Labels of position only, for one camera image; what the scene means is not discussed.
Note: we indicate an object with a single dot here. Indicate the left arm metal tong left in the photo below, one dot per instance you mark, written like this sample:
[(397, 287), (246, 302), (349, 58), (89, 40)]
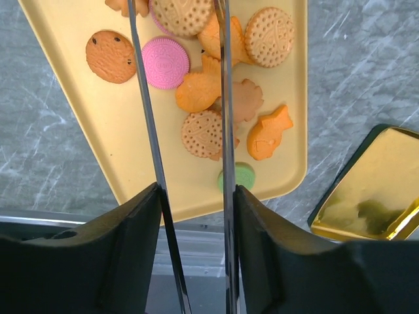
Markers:
[(154, 137)]

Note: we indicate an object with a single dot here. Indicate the left arm metal tong right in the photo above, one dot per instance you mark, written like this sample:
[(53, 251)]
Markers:
[(229, 182)]

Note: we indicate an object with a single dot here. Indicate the orange fish cookie upper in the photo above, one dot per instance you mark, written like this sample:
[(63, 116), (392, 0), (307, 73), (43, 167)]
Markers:
[(210, 41)]

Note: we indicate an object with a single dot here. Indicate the orange fish cookie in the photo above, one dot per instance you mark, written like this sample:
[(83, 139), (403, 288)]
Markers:
[(199, 90), (210, 41), (266, 136)]

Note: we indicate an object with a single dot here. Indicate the pink sandwich cookie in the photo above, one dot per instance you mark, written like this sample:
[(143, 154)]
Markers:
[(166, 63), (155, 20)]

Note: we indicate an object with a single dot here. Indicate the swirl butter cookie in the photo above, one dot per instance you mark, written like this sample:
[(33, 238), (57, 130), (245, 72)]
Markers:
[(141, 7)]

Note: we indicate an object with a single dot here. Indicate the orange fish cookie middle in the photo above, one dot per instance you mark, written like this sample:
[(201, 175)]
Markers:
[(199, 90)]

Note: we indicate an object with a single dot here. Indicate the tan flower cookie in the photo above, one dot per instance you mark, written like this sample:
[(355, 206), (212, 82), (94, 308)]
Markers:
[(247, 98)]

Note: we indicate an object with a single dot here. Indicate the chocolate chip cookie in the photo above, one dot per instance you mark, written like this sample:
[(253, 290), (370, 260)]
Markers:
[(110, 55)]

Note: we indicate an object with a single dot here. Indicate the orange fish cookie right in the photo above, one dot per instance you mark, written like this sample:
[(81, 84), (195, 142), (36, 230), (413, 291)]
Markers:
[(266, 136)]

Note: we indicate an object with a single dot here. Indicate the yellow plastic tray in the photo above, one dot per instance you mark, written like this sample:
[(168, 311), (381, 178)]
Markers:
[(112, 117)]

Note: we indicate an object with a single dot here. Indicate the green sandwich cookie near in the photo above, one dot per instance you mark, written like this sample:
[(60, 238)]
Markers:
[(244, 175)]

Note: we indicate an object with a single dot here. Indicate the gold tin lid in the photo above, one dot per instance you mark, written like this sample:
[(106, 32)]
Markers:
[(375, 197)]

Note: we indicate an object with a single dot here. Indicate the aluminium front rail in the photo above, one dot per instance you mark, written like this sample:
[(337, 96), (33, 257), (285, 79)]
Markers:
[(54, 249)]

